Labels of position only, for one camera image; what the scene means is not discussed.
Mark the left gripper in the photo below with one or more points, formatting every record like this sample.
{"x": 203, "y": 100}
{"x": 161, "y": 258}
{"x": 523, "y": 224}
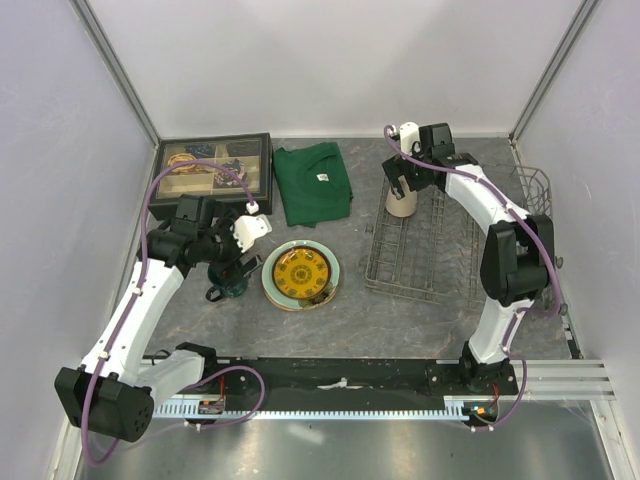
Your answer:
{"x": 223, "y": 227}

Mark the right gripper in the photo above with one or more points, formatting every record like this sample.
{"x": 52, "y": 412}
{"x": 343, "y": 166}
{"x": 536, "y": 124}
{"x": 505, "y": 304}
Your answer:
{"x": 396, "y": 167}

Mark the dark green mug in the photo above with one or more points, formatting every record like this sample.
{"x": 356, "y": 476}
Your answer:
{"x": 225, "y": 283}

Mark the light green flower plate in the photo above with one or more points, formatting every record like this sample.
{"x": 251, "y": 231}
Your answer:
{"x": 266, "y": 272}

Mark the beige ceramic cup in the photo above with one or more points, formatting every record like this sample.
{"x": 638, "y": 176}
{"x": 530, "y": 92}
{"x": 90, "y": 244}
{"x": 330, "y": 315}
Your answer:
{"x": 401, "y": 207}

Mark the beige bird pattern plate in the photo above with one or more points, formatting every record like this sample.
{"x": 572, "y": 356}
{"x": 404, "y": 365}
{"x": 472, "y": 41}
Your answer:
{"x": 299, "y": 305}

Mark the yellow small plate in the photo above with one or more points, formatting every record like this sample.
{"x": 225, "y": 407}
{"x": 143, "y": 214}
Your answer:
{"x": 301, "y": 273}

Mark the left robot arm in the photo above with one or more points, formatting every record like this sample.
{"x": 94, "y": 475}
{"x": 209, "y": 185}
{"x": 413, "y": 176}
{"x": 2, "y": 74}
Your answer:
{"x": 108, "y": 393}

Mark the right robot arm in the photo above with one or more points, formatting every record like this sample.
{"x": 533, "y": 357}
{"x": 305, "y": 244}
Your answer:
{"x": 517, "y": 264}

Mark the green folded t-shirt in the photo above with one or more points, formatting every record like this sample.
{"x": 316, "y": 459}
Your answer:
{"x": 313, "y": 183}

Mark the black compartment box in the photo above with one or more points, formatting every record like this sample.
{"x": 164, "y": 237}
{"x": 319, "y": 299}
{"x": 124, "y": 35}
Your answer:
{"x": 196, "y": 160}

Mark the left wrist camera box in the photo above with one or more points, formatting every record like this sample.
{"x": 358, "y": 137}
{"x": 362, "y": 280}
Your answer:
{"x": 248, "y": 228}

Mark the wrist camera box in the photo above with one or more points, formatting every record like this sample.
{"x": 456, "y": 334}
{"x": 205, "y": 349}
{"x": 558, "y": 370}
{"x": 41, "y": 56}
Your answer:
{"x": 405, "y": 136}
{"x": 248, "y": 228}

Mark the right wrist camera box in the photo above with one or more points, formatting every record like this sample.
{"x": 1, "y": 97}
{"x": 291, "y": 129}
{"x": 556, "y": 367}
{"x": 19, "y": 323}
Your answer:
{"x": 405, "y": 136}

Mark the grey wire dish rack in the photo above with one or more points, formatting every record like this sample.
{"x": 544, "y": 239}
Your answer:
{"x": 434, "y": 255}

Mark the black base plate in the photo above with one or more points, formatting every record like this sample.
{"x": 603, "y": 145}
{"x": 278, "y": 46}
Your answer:
{"x": 349, "y": 384}

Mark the blue white cable duct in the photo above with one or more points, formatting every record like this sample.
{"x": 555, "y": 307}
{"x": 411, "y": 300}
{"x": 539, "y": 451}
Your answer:
{"x": 199, "y": 409}

